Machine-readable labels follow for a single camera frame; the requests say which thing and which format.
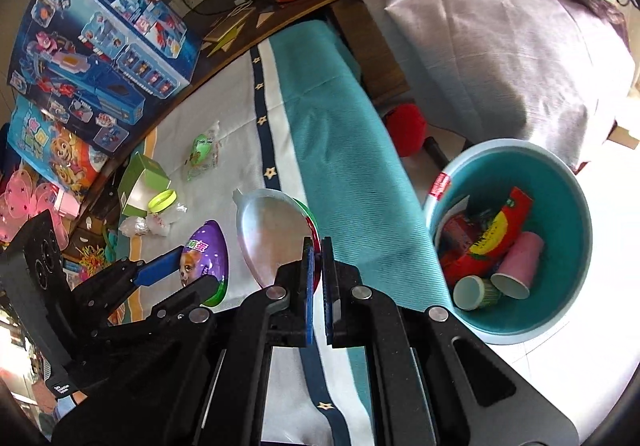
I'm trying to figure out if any purple puppy egg shell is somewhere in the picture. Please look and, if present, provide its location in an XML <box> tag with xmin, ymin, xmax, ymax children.
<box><xmin>179</xmin><ymin>220</ymin><xmax>229</xmax><ymax>307</ymax></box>

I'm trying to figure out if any clear plastic bag red print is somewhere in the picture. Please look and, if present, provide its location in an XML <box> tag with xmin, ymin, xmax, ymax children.
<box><xmin>118</xmin><ymin>202</ymin><xmax>188</xmax><ymax>238</ymax></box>

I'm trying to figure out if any silver foil egg half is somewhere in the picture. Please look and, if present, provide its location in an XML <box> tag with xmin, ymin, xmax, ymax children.
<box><xmin>232</xmin><ymin>188</ymin><xmax>320</xmax><ymax>288</ymax></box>

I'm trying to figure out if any white green paper cup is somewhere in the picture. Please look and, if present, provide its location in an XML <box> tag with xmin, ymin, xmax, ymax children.
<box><xmin>452</xmin><ymin>275</ymin><xmax>502</xmax><ymax>312</ymax></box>

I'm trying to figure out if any teal round trash bin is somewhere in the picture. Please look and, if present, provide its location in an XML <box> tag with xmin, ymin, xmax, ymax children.
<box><xmin>424</xmin><ymin>138</ymin><xmax>592</xmax><ymax>345</ymax></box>

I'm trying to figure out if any yellow green plastic lid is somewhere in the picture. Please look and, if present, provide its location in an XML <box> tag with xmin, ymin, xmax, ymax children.
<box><xmin>148</xmin><ymin>189</ymin><xmax>178</xmax><ymax>214</ymax></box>

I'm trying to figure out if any green cardboard box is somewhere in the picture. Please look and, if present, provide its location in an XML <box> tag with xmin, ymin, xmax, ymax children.
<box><xmin>117</xmin><ymin>152</ymin><xmax>171</xmax><ymax>218</ymax></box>

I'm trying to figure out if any green jelly snack wrapper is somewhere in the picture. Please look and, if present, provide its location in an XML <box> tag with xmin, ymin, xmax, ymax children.
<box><xmin>183</xmin><ymin>121</ymin><xmax>220</xmax><ymax>182</ymax></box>

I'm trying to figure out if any red label tag on bin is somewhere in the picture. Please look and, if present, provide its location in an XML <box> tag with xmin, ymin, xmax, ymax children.
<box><xmin>428</xmin><ymin>172</ymin><xmax>451</xmax><ymax>201</ymax></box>

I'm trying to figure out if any red yellow snack packet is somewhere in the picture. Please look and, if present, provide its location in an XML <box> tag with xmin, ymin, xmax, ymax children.
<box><xmin>442</xmin><ymin>187</ymin><xmax>533</xmax><ymax>288</ymax></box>

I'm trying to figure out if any pink butterfly wings toy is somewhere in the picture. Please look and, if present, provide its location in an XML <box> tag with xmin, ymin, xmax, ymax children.
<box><xmin>1</xmin><ymin>166</ymin><xmax>80</xmax><ymax>250</ymax></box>

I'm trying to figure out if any teal white star blanket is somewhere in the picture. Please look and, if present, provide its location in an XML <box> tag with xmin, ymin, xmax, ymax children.
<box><xmin>114</xmin><ymin>19</ymin><xmax>454</xmax><ymax>446</ymax></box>

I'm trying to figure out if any red round ball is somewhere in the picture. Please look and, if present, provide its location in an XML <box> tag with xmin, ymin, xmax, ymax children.
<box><xmin>383</xmin><ymin>102</ymin><xmax>427</xmax><ymax>158</ymax></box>

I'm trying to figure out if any paw patrol toy package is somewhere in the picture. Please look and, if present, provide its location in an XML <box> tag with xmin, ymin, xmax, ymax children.
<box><xmin>8</xmin><ymin>95</ymin><xmax>108</xmax><ymax>202</ymax></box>

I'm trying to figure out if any pink paper cup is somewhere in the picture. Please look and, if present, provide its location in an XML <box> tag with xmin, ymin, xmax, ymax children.
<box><xmin>490</xmin><ymin>232</ymin><xmax>544</xmax><ymax>300</ymax></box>

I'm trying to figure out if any blue toy set box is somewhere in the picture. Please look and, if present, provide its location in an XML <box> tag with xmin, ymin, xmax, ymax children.
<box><xmin>8</xmin><ymin>0</ymin><xmax>201</xmax><ymax>156</ymax></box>

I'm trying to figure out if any purple grey cloth cover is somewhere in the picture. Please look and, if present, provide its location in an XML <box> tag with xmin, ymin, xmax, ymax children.
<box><xmin>362</xmin><ymin>0</ymin><xmax>636</xmax><ymax>169</ymax></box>

